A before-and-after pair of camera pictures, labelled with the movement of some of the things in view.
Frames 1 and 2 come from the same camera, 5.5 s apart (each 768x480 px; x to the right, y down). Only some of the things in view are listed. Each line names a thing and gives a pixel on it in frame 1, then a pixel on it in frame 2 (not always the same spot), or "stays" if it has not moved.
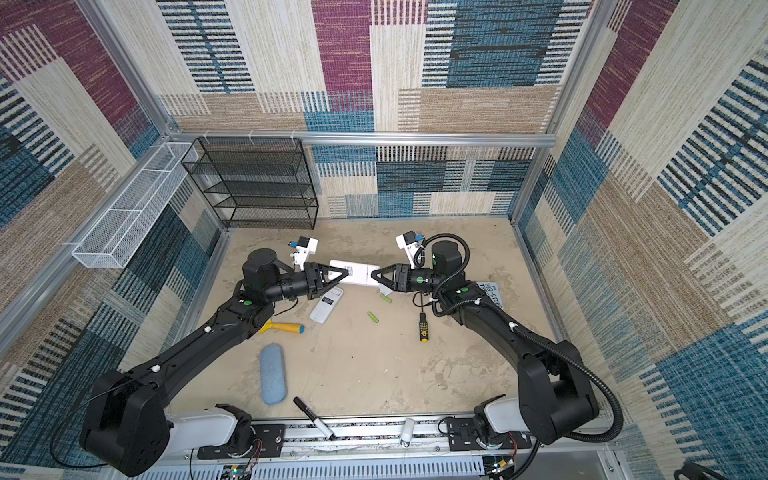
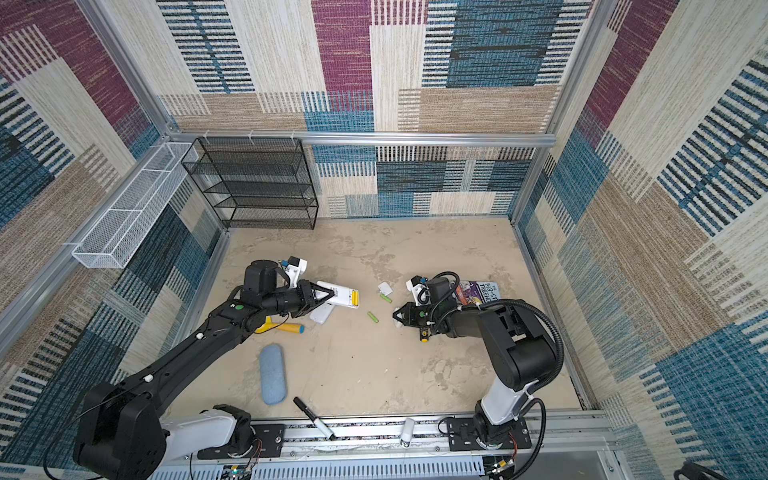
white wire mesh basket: x=112 y=240 stays
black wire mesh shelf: x=255 y=182 stays
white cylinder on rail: x=407 y=432 stays
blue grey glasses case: x=272 y=369 stays
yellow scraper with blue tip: x=285 y=327 stays
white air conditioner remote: x=358 y=273 -> x=343 y=296
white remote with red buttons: x=327 y=302 stays
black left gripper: x=316 y=284 -> x=307 y=297
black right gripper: x=401 y=277 -> x=409 y=319
